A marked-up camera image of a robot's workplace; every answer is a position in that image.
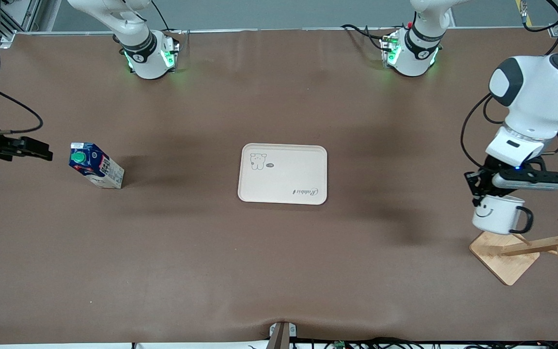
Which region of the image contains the white smiley face mug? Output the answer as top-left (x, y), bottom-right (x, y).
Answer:
top-left (472, 195), bottom-right (534, 236)

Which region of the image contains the blue white milk carton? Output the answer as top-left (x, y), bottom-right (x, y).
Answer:
top-left (69, 142), bottom-right (125, 190)

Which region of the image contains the cream rabbit print tray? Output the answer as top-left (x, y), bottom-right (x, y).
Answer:
top-left (238, 143), bottom-right (328, 206)

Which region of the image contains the wooden mug stand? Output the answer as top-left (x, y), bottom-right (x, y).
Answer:
top-left (469, 218), bottom-right (558, 286)

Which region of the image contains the brown table mat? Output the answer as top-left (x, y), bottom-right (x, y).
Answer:
top-left (0, 29), bottom-right (558, 346)

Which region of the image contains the black right arm base cable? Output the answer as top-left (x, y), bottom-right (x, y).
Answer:
top-left (150, 0), bottom-right (172, 33)

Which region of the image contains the black arm base cable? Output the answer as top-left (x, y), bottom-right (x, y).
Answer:
top-left (150, 0), bottom-right (172, 33)
top-left (341, 23), bottom-right (396, 51)

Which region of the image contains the black left arm base cable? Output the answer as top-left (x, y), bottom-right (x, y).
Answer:
top-left (341, 23), bottom-right (396, 51)

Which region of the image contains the metal bracket with post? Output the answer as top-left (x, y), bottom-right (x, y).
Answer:
top-left (269, 321), bottom-right (298, 349)

